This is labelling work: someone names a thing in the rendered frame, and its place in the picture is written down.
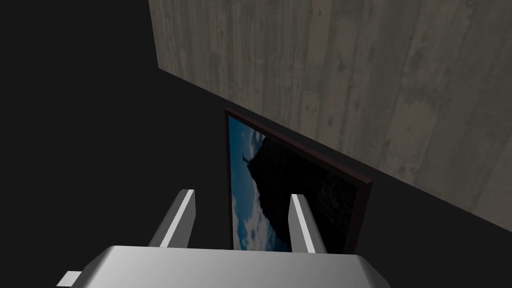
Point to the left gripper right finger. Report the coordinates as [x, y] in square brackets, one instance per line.
[304, 226]

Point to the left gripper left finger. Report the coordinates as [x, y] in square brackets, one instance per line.
[177, 222]

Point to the dark framed mountain picture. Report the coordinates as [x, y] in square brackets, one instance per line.
[276, 188]

